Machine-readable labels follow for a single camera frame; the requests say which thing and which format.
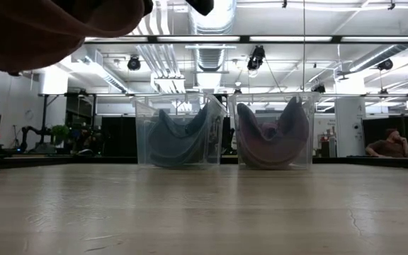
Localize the black metal table frame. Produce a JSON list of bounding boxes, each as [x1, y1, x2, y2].
[[0, 154, 408, 172]]

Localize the black hanging camera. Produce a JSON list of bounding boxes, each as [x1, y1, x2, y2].
[[246, 45, 266, 72]]

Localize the green potted background plant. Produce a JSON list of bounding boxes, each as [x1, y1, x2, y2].
[[50, 124, 71, 145]]

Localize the person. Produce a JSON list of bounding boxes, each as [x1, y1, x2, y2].
[[364, 127, 408, 159]]

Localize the silver ventilation duct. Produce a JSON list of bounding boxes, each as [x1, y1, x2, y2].
[[188, 0, 238, 72]]

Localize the thin vertical pole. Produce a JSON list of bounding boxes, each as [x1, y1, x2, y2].
[[302, 0, 306, 94]]

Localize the black overhead light bar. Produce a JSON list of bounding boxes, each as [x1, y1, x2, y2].
[[83, 34, 408, 45]]

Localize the round black hanging spotlight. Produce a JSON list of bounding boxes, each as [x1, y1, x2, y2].
[[126, 55, 142, 72], [376, 57, 395, 72]]

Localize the white square pillar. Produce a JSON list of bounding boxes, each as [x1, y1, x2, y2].
[[334, 96, 366, 159]]

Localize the clear plastic bin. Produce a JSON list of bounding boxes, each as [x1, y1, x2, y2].
[[130, 92, 227, 169], [227, 91, 323, 171]]

